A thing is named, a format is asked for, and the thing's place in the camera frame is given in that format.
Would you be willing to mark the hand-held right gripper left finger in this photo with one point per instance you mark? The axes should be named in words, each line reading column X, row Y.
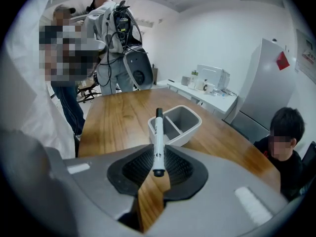
column 93, row 181

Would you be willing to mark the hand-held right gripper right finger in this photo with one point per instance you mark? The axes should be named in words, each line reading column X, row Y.
column 222, row 194

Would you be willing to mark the white pen holder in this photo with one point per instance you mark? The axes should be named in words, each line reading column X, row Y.
column 190, row 130

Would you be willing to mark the white marker pen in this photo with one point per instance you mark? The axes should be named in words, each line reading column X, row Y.
column 158, row 142

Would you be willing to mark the white side table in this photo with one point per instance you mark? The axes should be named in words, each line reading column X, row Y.
column 217, row 102

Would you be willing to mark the person's white shirt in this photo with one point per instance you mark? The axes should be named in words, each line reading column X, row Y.
column 24, row 95

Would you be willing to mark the silver refrigerator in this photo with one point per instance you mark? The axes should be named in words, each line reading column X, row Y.
column 266, row 88

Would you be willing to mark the white countertop appliance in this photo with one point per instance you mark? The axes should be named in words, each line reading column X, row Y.
column 213, row 74

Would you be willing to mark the grey hard-shell backpack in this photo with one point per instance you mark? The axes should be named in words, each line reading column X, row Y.
column 139, row 68

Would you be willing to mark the red paper decoration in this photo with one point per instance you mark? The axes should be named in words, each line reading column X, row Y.
column 282, row 60

